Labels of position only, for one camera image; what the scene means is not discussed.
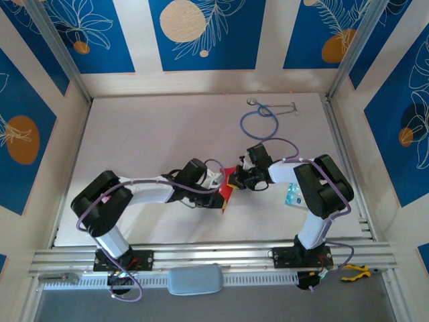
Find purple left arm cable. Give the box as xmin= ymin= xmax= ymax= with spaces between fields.
xmin=76 ymin=158 xmax=227 ymax=303

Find blue stethoscope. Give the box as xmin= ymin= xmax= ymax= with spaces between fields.
xmin=239 ymin=97 xmax=299 ymax=140

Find silver metal tool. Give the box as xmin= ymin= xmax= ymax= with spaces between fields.
xmin=38 ymin=273 xmax=80 ymax=284

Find aluminium side rail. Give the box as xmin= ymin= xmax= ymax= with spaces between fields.
xmin=323 ymin=93 xmax=377 ymax=241

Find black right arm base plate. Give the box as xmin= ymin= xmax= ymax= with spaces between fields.
xmin=273 ymin=246 xmax=334 ymax=269

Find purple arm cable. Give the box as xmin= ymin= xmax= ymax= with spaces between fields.
xmin=259 ymin=137 xmax=356 ymax=292
xmin=76 ymin=158 xmax=227 ymax=303

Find yellow handled pliers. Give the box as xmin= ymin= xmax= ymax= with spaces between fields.
xmin=341 ymin=264 xmax=387 ymax=282

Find grey pouch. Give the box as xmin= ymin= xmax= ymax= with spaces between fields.
xmin=166 ymin=264 xmax=225 ymax=296

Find black electronics board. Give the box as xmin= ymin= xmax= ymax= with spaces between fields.
xmin=296 ymin=268 xmax=336 ymax=290
xmin=106 ymin=270 xmax=135 ymax=288

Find red paper sheet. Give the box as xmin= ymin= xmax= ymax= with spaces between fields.
xmin=219 ymin=166 xmax=237 ymax=214

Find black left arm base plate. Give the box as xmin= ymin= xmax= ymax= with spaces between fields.
xmin=93 ymin=250 xmax=154 ymax=272

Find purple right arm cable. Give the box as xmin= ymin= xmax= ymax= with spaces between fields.
xmin=259 ymin=137 xmax=356 ymax=292

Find aluminium corner post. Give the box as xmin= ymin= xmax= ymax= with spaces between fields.
xmin=25 ymin=0 xmax=93 ymax=105
xmin=326 ymin=0 xmax=391 ymax=101

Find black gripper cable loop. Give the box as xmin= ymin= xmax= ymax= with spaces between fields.
xmin=249 ymin=179 xmax=269 ymax=193

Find aluminium rail beam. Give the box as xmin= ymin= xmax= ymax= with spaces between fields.
xmin=28 ymin=239 xmax=398 ymax=278

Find white slotted cable duct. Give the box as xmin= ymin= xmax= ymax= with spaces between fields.
xmin=42 ymin=271 xmax=299 ymax=291

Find blue and white packet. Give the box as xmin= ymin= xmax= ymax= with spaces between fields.
xmin=284 ymin=182 xmax=304 ymax=209

